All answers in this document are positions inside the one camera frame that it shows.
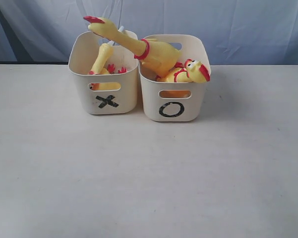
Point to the headless yellow rubber chicken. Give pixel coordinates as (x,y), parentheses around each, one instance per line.
(111,69)

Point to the yellow chicken neck white tube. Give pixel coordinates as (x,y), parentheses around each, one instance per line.
(105,52)

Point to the cream bin marked O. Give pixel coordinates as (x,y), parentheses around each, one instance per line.
(175,101)

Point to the cream bin marked X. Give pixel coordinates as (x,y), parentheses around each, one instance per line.
(82,57)

